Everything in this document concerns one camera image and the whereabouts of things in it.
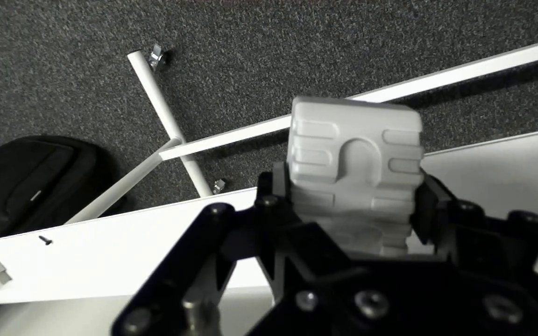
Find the small black screw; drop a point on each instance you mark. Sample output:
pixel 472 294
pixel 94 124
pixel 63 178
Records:
pixel 46 240

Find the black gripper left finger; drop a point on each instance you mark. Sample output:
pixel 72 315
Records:
pixel 219 249

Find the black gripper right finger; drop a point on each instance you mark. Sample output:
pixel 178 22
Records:
pixel 505 262

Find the white marker tray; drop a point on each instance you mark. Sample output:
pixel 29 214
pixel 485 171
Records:
pixel 132 249

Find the black soft bag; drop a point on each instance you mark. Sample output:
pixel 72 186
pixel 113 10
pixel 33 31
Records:
pixel 33 184

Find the grey whiteboard eraser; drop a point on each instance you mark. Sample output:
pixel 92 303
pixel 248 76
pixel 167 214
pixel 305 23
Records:
pixel 356 162

